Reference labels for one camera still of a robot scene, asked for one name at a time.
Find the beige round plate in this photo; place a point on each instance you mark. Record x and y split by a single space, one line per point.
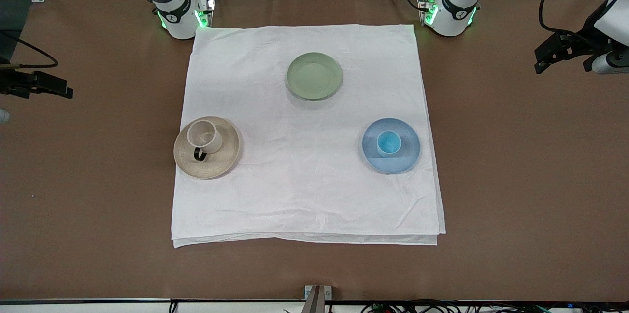
216 163

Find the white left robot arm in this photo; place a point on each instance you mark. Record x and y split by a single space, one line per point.
454 8

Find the blue cup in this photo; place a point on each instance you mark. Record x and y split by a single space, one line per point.
389 145

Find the blue round plate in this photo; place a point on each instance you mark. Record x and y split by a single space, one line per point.
405 156

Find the green round plate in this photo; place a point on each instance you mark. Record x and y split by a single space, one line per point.
314 76

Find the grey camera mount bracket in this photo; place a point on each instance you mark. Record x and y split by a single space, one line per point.
317 299

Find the white cloth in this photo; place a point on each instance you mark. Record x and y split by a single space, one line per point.
304 195

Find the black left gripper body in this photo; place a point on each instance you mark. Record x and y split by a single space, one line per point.
586 42

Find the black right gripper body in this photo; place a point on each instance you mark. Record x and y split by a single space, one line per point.
11 82

